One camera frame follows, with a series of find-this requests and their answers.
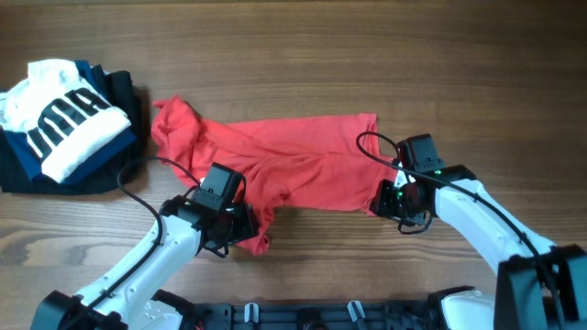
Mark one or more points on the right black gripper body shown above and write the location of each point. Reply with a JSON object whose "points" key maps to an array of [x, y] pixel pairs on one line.
{"points": [[394, 202]]}

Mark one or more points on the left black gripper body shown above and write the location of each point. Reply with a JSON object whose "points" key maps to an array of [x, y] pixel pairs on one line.
{"points": [[239, 221]]}

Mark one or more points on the red t-shirt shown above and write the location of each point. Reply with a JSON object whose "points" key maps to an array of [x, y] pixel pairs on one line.
{"points": [[318, 162]]}

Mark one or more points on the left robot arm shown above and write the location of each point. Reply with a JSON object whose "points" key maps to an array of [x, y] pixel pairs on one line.
{"points": [[117, 300]]}

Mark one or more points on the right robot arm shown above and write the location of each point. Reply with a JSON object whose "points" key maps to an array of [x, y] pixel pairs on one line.
{"points": [[540, 285]]}

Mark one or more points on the black folded garment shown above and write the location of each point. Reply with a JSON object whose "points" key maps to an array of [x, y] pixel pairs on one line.
{"points": [[20, 170]]}

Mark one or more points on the blue folded garment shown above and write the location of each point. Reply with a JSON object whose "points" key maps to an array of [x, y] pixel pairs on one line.
{"points": [[91, 158]]}

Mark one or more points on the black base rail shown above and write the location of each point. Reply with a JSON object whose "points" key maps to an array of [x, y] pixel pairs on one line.
{"points": [[392, 315]]}

